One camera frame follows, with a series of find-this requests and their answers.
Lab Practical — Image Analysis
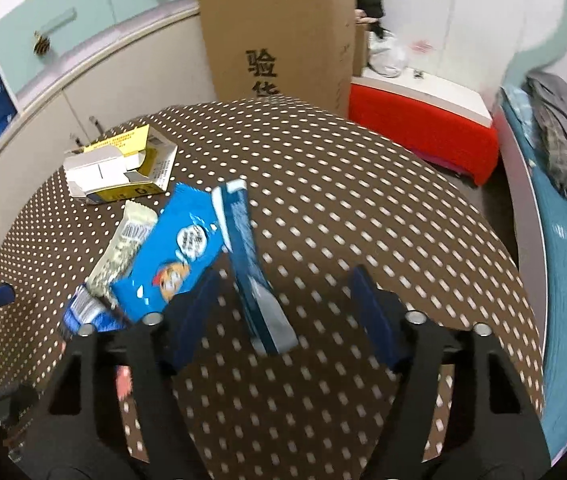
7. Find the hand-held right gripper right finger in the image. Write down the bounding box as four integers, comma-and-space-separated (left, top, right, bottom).
350, 265, 553, 480

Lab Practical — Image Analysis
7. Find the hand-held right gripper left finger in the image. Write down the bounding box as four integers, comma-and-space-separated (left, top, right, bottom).
13, 267, 224, 480

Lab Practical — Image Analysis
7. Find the long blue packet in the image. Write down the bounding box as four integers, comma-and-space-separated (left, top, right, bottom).
212, 179, 299, 357

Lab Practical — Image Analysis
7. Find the blue cartoon snack wrapper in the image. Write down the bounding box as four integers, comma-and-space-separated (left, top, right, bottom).
110, 182, 236, 323

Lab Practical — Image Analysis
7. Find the small blue white packet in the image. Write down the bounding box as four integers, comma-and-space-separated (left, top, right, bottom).
62, 284, 131, 336

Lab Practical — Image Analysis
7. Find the white green print wrapper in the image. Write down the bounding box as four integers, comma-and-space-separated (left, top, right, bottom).
86, 200, 159, 296

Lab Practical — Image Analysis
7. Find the round polka-dot table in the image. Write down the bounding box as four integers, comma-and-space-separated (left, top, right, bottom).
0, 96, 547, 466

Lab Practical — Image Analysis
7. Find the white yellow carton box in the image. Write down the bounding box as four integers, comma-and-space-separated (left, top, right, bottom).
63, 125, 179, 206

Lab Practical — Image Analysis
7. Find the red bench with white top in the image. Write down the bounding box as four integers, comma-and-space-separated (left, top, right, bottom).
348, 67, 500, 187

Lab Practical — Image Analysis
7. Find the light blue bunk bed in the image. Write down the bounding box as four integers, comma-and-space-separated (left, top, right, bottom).
493, 0, 567, 466

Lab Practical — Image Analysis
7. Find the teal printed bedsheet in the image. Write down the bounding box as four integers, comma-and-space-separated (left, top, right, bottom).
501, 85, 567, 451

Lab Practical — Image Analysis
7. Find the low white cabinet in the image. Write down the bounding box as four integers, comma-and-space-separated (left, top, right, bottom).
0, 0, 216, 221

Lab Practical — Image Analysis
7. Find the plaid pillow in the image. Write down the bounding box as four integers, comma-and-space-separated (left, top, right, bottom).
533, 105, 567, 192

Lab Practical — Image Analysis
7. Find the white plastic bag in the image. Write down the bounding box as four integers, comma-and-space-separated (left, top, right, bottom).
367, 30, 410, 78

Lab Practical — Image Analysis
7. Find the light green drawer cabinet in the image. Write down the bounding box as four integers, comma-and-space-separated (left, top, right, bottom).
0, 0, 204, 111

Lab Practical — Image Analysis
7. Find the large cardboard box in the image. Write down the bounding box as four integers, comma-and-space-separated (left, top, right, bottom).
197, 0, 357, 118

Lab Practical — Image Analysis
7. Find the black clothing heap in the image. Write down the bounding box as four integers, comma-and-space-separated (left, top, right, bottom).
356, 0, 389, 36

